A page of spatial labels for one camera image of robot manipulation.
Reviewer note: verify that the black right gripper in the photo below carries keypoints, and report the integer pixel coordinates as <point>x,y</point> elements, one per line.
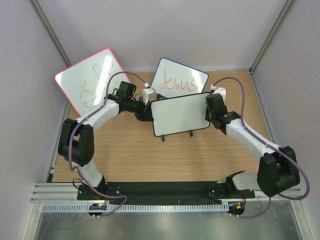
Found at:
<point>207,116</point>

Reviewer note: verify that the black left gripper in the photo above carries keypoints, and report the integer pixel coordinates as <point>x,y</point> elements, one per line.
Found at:
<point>145,114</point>

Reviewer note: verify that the black framed whiteboard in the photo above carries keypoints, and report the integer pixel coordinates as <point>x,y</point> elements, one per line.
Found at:
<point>179,114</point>

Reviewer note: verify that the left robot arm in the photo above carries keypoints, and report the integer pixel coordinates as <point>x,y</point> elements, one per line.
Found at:
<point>76,143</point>

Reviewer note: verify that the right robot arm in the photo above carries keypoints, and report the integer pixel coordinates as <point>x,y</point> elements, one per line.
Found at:
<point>276,165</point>

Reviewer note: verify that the blue framed whiteboard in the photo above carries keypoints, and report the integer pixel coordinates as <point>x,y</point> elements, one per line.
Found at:
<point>174,79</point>

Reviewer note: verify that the pink framed whiteboard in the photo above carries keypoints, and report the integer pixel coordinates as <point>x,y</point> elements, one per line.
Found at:
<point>86,83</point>

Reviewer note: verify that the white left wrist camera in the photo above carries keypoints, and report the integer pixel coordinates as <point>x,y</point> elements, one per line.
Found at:
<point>147,94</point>

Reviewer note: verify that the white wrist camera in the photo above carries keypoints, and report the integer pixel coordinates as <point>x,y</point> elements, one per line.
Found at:
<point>147,94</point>
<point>218,90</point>

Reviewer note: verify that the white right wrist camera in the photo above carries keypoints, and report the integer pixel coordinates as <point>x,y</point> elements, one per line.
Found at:
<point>218,90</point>

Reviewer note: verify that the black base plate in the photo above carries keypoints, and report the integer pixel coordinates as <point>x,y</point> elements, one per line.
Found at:
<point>139,191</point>

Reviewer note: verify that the slotted cable duct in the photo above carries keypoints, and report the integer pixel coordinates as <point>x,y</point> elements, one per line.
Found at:
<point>91,207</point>

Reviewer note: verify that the aluminium frame rail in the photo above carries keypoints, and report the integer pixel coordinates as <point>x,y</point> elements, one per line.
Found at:
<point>54,193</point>

